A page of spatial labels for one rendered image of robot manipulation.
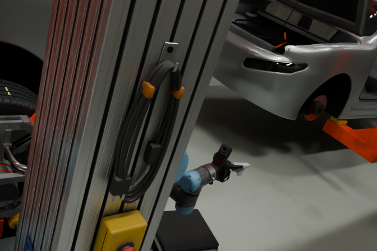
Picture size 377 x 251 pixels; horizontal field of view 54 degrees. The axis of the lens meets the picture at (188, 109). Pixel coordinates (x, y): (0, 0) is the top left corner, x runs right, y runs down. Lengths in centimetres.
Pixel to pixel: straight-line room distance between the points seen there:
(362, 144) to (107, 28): 406
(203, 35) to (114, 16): 18
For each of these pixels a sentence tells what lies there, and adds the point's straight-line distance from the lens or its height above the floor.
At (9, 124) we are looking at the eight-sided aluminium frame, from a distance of 175.
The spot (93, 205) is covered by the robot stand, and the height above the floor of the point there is 150.
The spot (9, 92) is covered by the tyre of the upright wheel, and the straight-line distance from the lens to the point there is 187.
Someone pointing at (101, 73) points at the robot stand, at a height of 179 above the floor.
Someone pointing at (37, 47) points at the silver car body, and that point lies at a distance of 209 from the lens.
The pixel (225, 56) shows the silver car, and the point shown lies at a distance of 390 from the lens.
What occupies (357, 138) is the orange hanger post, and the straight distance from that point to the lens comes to 451.
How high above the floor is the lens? 201
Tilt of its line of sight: 23 degrees down
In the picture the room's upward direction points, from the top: 19 degrees clockwise
